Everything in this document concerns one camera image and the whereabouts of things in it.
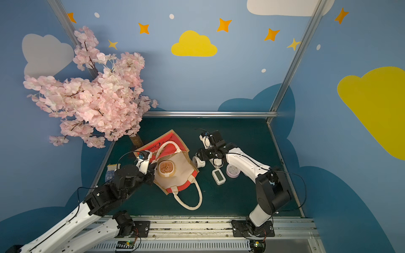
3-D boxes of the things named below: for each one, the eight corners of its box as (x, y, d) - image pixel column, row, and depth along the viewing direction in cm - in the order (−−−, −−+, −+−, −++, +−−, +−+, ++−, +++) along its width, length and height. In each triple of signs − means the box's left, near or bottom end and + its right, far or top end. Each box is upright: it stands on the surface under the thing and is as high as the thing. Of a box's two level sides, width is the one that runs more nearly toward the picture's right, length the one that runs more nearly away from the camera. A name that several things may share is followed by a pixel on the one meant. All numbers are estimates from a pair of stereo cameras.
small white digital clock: (218, 186, 90) (218, 184, 88) (210, 173, 95) (210, 171, 93) (226, 182, 92) (227, 180, 90) (218, 169, 97) (218, 167, 95)
